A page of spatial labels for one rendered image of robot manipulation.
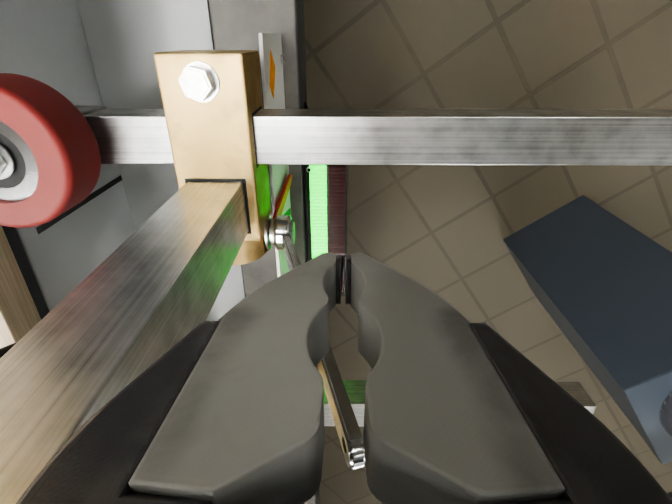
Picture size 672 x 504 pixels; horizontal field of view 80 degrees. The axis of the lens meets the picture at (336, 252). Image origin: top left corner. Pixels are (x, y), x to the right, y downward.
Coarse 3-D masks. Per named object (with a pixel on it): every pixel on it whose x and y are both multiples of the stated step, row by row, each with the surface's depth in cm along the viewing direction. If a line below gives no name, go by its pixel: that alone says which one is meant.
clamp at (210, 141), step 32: (160, 64) 22; (224, 64) 22; (256, 64) 26; (224, 96) 23; (256, 96) 26; (192, 128) 24; (224, 128) 24; (192, 160) 25; (224, 160) 25; (256, 160) 26; (256, 192) 26; (256, 224) 27; (256, 256) 29
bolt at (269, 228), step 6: (288, 180) 38; (288, 186) 38; (282, 192) 36; (288, 192) 38; (282, 198) 34; (282, 204) 34; (276, 210) 32; (282, 210) 34; (270, 216) 30; (270, 222) 29; (294, 222) 30; (270, 228) 29; (294, 228) 30; (270, 234) 29; (294, 234) 30; (270, 240) 29; (294, 240) 30; (270, 246) 30
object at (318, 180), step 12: (312, 168) 42; (324, 168) 42; (312, 180) 43; (324, 180) 43; (312, 192) 43; (324, 192) 43; (312, 204) 44; (324, 204) 44; (312, 216) 45; (324, 216) 45; (312, 228) 45; (324, 228) 45; (312, 240) 46; (324, 240) 46; (312, 252) 47; (324, 252) 47
